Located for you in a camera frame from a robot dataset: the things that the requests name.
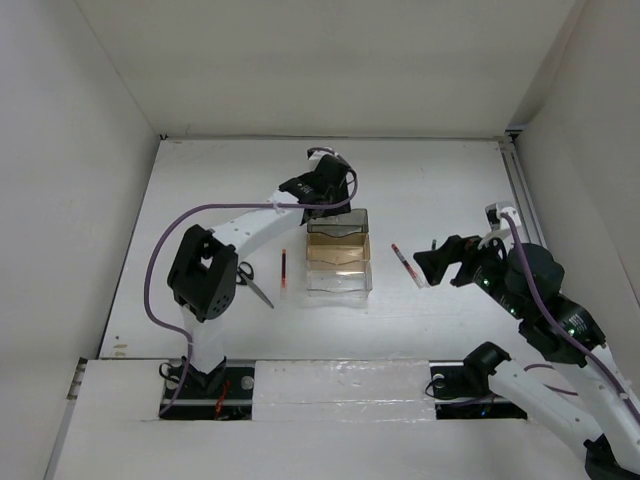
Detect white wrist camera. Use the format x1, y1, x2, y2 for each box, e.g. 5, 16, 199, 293
478, 201, 522, 249
307, 146, 344, 168

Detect black handled scissors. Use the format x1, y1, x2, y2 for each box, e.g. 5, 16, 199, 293
236, 261, 275, 309

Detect clear plastic tray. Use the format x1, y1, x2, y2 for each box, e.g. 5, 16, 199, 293
306, 260, 373, 298

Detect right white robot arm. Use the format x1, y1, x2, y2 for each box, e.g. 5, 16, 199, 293
413, 235, 639, 479

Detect red pen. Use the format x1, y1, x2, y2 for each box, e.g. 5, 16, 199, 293
280, 248, 288, 300
391, 243, 426, 289

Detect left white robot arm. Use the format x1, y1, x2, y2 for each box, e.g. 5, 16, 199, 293
167, 147, 356, 398

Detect grey smoked plastic tray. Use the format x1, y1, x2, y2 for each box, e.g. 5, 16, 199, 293
307, 208, 369, 237

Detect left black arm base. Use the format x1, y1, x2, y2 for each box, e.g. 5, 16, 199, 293
159, 357, 256, 421

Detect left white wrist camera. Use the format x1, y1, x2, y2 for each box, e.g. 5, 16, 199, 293
307, 146, 344, 168

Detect aluminium rail right side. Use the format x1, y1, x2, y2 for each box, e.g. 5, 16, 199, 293
496, 129, 547, 248

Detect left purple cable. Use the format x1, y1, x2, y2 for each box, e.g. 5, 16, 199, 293
143, 146, 359, 416

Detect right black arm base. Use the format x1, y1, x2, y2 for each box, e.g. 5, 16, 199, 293
424, 342, 528, 420

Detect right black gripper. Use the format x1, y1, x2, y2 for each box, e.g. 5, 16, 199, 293
412, 227, 527, 318

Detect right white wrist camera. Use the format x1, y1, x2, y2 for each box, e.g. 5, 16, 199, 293
478, 201, 522, 249

